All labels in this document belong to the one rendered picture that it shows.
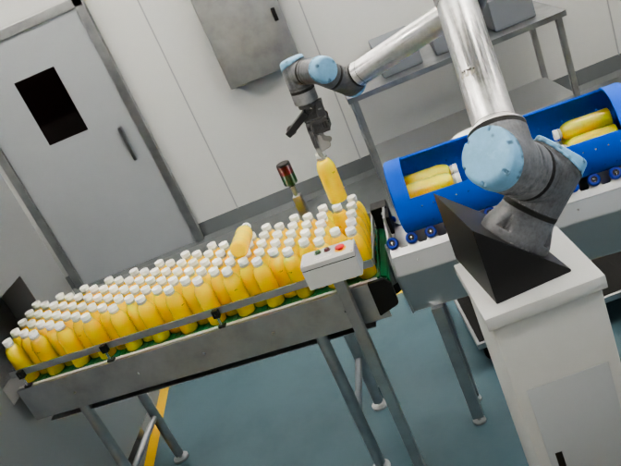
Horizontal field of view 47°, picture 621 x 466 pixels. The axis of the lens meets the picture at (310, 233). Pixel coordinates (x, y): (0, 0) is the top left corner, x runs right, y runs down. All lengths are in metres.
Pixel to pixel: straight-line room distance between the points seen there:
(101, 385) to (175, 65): 3.39
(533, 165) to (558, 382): 0.63
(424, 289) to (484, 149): 1.14
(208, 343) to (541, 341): 1.38
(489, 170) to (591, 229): 1.09
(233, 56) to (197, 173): 1.09
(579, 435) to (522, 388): 0.25
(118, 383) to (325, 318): 0.92
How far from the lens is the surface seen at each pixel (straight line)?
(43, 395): 3.24
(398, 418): 2.90
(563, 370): 2.05
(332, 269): 2.47
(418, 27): 2.30
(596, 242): 2.83
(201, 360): 2.90
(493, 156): 1.73
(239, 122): 5.99
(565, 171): 1.88
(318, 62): 2.40
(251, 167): 6.10
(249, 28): 5.62
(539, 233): 1.90
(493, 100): 1.84
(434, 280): 2.77
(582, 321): 1.99
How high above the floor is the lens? 2.16
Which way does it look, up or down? 23 degrees down
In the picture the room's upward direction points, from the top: 24 degrees counter-clockwise
